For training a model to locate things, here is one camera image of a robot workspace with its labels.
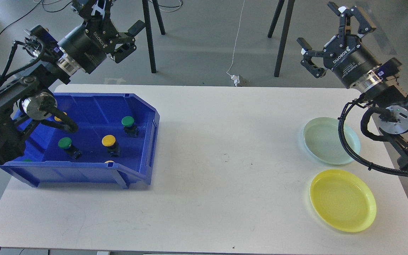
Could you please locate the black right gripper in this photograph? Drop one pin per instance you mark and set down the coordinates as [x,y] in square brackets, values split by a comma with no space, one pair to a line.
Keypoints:
[353,60]

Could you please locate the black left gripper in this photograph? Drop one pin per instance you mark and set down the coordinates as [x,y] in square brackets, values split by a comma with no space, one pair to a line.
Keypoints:
[91,42]

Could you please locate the green push button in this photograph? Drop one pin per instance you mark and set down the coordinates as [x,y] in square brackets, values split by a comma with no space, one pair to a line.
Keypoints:
[129,126]
[66,145]

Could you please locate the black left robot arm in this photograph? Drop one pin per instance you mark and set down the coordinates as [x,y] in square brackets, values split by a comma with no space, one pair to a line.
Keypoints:
[35,64]

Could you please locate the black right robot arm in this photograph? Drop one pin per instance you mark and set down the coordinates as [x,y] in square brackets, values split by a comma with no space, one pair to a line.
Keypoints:
[386,103]

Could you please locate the light green plate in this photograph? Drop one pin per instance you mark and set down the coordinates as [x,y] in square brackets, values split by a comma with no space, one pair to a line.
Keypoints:
[321,140]

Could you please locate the yellow plate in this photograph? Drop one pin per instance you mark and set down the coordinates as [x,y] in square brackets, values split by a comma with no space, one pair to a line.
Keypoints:
[342,200]

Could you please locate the black tripod legs right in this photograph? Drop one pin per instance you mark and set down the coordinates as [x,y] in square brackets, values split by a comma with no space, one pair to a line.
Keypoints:
[285,30]

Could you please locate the blue plastic bin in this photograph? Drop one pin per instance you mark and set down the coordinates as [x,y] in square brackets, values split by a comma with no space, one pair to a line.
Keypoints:
[96,115]

